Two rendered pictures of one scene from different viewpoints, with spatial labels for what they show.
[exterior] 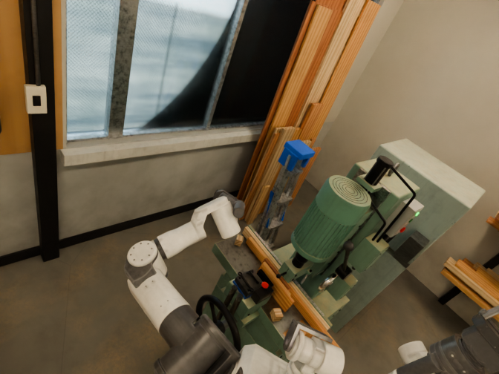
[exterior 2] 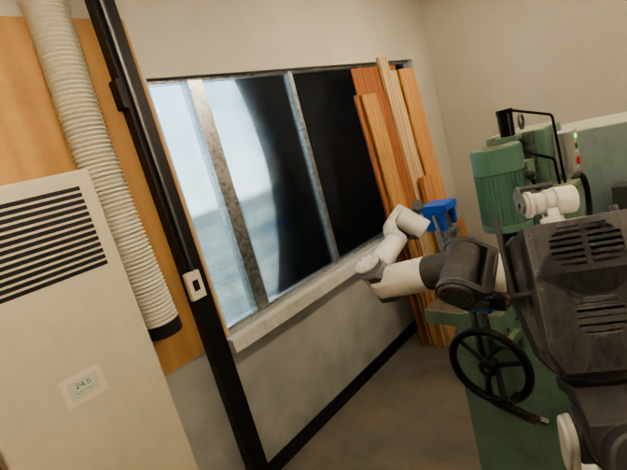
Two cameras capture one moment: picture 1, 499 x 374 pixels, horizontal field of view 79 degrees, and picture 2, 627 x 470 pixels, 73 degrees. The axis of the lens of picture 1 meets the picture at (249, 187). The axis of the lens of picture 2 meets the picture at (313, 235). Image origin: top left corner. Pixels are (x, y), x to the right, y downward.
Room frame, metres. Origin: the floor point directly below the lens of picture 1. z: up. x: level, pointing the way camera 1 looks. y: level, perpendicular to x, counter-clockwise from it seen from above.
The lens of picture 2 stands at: (-0.68, 0.10, 1.68)
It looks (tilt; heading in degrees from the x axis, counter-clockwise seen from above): 12 degrees down; 11
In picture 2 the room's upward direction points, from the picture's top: 15 degrees counter-clockwise
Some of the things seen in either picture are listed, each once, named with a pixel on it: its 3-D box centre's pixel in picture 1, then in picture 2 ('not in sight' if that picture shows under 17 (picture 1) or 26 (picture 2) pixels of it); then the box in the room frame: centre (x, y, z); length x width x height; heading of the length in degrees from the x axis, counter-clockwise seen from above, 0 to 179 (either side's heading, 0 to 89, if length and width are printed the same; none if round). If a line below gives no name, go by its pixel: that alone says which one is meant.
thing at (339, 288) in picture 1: (340, 283); not in sight; (1.01, -0.56, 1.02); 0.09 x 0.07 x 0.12; 53
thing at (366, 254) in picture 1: (367, 253); (568, 200); (1.03, -0.58, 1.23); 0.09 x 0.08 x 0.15; 143
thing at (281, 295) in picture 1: (274, 286); not in sight; (0.90, -0.29, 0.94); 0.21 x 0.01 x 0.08; 53
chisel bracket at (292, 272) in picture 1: (295, 268); not in sight; (0.97, -0.34, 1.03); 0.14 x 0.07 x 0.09; 143
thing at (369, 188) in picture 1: (373, 177); (508, 131); (1.06, -0.41, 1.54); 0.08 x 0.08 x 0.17; 53
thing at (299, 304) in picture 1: (287, 289); not in sight; (0.93, -0.35, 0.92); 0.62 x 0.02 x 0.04; 53
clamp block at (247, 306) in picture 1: (246, 294); (491, 317); (0.82, -0.18, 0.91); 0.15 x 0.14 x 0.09; 53
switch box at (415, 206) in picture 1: (401, 217); (566, 151); (1.12, -0.63, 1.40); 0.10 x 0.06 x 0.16; 143
